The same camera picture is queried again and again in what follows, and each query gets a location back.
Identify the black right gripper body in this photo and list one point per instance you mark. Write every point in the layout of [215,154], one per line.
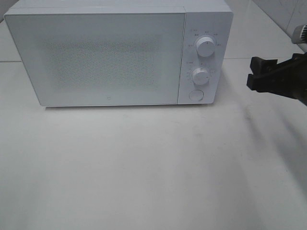
[294,81]

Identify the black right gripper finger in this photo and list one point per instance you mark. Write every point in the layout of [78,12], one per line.
[270,83]
[260,66]

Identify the white timer knob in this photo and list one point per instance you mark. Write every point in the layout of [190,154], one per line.
[201,76]

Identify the round white door-release button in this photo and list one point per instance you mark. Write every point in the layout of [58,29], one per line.
[196,95]

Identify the white microwave door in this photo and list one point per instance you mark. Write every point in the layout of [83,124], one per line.
[89,60]

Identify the upper white power knob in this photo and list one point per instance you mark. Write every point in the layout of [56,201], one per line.
[205,46]

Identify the white microwave oven body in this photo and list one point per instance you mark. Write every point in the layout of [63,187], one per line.
[202,17]

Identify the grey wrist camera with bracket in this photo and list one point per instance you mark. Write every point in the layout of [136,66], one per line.
[299,37]

